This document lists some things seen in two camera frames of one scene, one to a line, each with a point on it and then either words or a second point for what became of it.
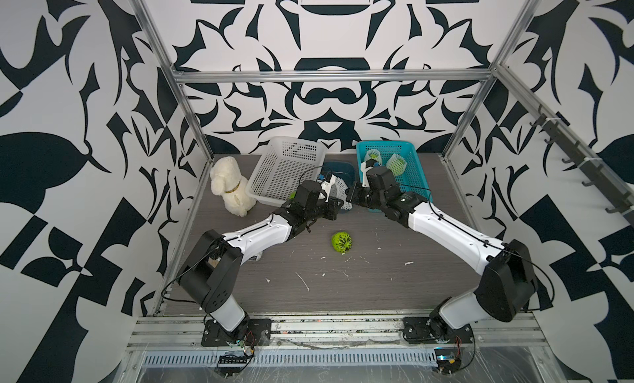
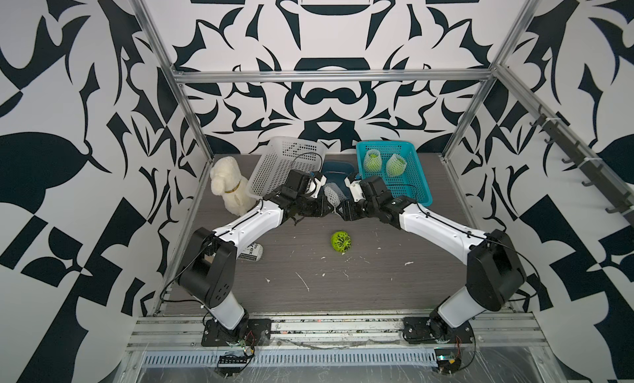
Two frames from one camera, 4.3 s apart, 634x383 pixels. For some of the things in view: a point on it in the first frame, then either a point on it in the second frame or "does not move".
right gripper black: x=353 y=195 to x=347 y=210
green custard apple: x=396 y=165 does not move
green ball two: x=396 y=164 does not move
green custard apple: x=342 y=242 does not move
